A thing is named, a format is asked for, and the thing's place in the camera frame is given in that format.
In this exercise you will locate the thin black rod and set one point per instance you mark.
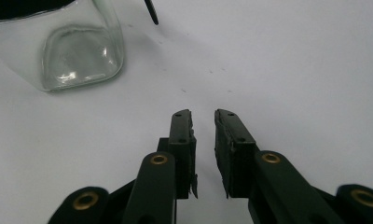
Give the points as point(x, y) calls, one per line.
point(152, 12)

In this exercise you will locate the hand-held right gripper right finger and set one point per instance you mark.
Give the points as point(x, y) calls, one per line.
point(234, 149)

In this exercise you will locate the clear glass jar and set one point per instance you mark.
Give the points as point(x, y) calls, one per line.
point(79, 53)

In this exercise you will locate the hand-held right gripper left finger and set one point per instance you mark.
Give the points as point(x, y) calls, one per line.
point(182, 146)

